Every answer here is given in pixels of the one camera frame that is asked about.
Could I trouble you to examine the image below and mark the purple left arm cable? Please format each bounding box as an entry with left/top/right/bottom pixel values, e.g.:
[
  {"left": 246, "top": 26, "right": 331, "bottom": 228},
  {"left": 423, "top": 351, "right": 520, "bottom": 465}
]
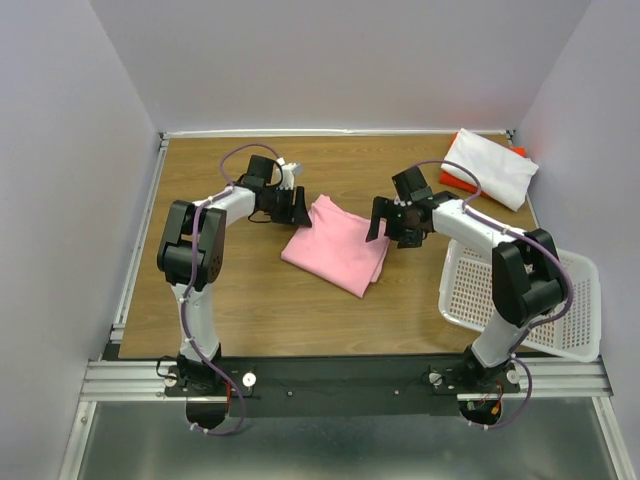
[{"left": 178, "top": 143, "right": 284, "bottom": 437}]

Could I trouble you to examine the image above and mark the white plastic laundry basket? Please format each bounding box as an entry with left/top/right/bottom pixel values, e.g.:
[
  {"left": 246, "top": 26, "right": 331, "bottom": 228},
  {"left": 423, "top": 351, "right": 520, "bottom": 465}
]
[{"left": 437, "top": 238, "right": 600, "bottom": 363}]

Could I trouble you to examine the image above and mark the aluminium frame rail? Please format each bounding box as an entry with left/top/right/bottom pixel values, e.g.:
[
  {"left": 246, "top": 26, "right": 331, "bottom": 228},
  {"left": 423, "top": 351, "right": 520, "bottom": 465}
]
[{"left": 59, "top": 356, "right": 637, "bottom": 479}]

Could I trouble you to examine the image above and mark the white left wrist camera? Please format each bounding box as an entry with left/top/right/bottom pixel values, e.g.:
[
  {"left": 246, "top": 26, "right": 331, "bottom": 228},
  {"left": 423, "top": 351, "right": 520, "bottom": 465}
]
[{"left": 275, "top": 157, "right": 303, "bottom": 190}]

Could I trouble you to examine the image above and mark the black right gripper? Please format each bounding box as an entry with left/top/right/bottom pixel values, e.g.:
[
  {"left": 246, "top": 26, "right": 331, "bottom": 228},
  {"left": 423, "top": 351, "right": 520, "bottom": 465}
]
[{"left": 364, "top": 196, "right": 423, "bottom": 249}]

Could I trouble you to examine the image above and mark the orange folded t shirt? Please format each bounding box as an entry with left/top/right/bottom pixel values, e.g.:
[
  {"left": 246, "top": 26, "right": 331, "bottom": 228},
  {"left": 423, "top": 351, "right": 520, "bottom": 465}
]
[{"left": 439, "top": 146, "right": 527, "bottom": 193}]

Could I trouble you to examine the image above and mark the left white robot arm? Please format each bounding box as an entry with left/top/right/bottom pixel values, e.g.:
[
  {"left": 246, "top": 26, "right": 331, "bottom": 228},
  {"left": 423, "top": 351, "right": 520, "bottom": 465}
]
[{"left": 156, "top": 155, "right": 312, "bottom": 395}]

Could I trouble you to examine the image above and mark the pink t shirt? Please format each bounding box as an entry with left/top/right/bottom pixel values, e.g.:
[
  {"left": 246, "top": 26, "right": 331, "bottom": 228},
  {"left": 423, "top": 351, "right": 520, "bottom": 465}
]
[{"left": 281, "top": 195, "right": 390, "bottom": 298}]

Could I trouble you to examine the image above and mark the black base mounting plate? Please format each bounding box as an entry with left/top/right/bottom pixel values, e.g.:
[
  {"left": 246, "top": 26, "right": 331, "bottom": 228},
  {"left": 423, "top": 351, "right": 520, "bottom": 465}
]
[{"left": 156, "top": 354, "right": 520, "bottom": 432}]

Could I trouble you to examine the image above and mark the white folded t shirt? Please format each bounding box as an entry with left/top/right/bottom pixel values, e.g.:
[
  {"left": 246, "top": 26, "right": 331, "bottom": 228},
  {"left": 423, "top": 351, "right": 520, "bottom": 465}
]
[{"left": 445, "top": 129, "right": 538, "bottom": 211}]

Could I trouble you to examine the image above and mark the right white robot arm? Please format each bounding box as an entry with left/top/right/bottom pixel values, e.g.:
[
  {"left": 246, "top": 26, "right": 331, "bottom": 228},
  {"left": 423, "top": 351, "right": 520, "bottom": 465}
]
[{"left": 366, "top": 166, "right": 574, "bottom": 392}]

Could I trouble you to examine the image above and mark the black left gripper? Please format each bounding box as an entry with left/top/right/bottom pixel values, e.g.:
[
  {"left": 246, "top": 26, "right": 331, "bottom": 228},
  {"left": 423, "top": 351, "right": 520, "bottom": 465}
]
[{"left": 264, "top": 185, "right": 313, "bottom": 228}]

